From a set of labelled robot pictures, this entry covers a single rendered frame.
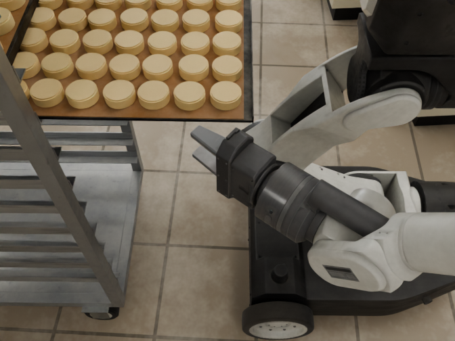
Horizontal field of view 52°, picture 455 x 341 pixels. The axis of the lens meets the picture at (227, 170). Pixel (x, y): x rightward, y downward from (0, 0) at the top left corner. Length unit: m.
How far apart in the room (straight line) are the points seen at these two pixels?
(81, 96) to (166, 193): 0.96
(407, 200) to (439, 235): 0.83
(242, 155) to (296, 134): 0.38
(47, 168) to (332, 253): 0.49
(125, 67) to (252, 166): 0.30
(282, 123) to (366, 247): 0.60
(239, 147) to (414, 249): 0.25
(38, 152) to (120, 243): 0.70
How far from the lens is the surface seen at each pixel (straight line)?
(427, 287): 1.44
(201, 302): 1.50
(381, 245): 0.54
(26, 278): 1.36
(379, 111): 0.91
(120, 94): 0.76
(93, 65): 0.82
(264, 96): 1.98
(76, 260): 1.26
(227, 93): 0.74
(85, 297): 1.40
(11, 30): 0.81
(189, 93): 0.75
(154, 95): 0.75
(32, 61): 0.86
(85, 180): 1.59
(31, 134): 0.76
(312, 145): 1.02
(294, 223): 0.60
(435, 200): 1.36
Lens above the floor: 1.41
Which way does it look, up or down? 54 degrees down
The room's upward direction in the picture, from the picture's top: straight up
